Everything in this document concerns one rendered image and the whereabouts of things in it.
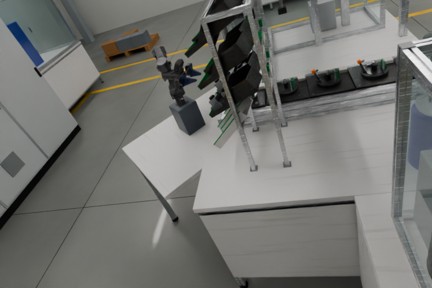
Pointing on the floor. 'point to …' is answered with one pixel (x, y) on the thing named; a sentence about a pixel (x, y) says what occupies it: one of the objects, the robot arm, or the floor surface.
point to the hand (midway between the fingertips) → (193, 76)
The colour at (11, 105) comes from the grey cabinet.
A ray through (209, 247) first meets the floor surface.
